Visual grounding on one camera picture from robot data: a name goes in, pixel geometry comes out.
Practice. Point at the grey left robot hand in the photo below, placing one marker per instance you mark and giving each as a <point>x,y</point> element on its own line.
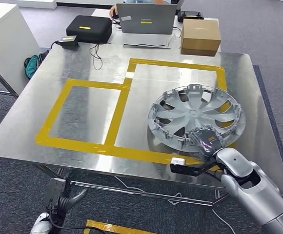
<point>68,203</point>

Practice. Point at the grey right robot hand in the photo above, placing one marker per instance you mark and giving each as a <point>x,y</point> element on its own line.
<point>207,142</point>

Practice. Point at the grey plastic wheel hubcap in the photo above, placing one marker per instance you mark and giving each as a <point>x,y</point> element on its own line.
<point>192,113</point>

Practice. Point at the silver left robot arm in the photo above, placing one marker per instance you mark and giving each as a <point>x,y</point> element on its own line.
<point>40,226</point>

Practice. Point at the steel top workbench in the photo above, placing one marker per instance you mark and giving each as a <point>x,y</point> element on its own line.
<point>88,109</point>

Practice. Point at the yellow floor tape outline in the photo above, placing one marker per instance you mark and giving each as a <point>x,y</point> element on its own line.
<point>112,227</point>

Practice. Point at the brown cardboard box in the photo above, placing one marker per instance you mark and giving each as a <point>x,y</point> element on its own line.
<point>200,35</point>

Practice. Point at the teal bag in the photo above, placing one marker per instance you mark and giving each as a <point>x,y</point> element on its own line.
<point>31,66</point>

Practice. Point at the grey laptop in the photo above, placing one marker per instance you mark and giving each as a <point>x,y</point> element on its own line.
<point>146,19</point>

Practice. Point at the black power adapter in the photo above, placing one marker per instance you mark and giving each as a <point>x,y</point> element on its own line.
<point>68,42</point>

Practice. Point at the white desk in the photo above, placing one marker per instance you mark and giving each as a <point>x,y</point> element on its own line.
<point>107,40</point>

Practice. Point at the black hard carry case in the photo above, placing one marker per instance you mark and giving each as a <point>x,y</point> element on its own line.
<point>88,29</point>

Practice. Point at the person's hand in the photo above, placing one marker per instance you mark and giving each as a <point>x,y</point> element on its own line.
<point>113,11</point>

